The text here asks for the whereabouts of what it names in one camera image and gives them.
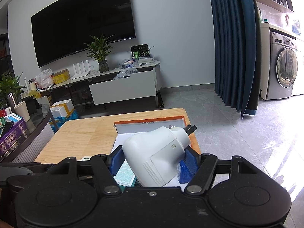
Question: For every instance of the slim white bottle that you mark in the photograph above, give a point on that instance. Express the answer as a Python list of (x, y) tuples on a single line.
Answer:
[(25, 84)]

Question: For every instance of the mint green carton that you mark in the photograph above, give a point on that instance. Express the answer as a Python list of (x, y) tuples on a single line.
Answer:
[(124, 173)]

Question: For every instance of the potted plant in dark vase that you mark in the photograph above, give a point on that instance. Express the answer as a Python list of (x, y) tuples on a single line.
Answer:
[(103, 66)]

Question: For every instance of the white box lid tray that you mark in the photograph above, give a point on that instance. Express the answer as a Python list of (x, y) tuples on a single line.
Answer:
[(147, 129)]

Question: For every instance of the white light bulb adapter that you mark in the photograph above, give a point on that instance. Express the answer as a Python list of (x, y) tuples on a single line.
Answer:
[(156, 156)]

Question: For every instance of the yellow plastic bag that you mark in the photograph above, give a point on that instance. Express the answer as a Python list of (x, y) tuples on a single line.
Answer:
[(34, 93)]

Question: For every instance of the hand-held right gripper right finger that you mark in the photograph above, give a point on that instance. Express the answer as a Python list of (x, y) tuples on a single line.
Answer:
[(191, 163)]

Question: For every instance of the purple patterned tin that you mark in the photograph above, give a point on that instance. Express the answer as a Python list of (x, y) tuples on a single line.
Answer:
[(11, 140)]

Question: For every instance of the clear plastic bag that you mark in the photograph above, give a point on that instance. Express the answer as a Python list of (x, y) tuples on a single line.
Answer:
[(124, 74)]

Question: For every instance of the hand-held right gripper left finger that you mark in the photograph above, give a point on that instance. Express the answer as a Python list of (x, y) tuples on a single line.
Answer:
[(116, 163)]

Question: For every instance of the silver washing machine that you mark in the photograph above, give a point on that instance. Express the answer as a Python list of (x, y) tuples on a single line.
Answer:
[(282, 71)]

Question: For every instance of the white drawer front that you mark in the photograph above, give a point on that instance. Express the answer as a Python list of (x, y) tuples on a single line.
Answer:
[(123, 87)]

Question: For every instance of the paper cup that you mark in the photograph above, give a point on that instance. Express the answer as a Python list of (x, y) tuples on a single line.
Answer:
[(21, 111)]

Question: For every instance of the dark blue curtain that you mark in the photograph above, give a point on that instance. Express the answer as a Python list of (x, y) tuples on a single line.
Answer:
[(232, 52)]

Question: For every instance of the stainless steel tumbler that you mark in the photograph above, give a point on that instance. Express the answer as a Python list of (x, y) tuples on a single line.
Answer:
[(11, 99)]

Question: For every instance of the black and green box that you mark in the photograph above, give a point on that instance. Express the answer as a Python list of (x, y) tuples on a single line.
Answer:
[(140, 52)]

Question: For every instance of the blue plastic bag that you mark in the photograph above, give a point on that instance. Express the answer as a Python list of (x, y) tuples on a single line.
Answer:
[(71, 116)]

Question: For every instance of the white washing machine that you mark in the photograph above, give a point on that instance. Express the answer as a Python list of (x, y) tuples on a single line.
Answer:
[(300, 76)]

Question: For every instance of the white and yellow cardboard box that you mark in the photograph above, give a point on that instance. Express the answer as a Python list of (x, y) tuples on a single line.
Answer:
[(61, 108)]

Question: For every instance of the black television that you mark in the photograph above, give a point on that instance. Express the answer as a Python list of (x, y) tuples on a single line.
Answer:
[(83, 23)]

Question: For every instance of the round black glass table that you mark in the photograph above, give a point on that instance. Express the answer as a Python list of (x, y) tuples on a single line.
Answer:
[(35, 142)]

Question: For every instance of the black box-shaped device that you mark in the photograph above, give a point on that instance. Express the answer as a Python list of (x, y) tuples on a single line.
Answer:
[(33, 105)]

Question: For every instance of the white router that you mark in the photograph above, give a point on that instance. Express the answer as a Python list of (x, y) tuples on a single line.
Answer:
[(80, 72)]

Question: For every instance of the black rolled mat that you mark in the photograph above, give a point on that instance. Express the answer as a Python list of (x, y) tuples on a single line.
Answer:
[(161, 101)]

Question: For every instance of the television cabinet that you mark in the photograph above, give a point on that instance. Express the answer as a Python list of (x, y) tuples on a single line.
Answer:
[(158, 76)]

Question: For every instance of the blue marbled box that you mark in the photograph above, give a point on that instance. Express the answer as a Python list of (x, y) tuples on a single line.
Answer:
[(182, 174)]

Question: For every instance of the leafy bamboo plant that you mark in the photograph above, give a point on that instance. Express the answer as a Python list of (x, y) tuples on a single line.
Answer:
[(9, 85)]

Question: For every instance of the black phone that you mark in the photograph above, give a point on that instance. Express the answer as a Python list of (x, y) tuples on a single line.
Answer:
[(7, 128)]

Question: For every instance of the white and blue medicine box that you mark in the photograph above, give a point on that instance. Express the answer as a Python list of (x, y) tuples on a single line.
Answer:
[(14, 118)]

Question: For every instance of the clear acrylic organizer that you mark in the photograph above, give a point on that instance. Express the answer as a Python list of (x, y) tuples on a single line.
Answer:
[(129, 63)]

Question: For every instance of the white plastic bag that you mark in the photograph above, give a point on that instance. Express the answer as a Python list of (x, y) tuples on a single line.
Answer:
[(44, 79)]

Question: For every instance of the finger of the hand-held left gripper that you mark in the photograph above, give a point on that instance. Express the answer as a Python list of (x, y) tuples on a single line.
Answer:
[(28, 165)]

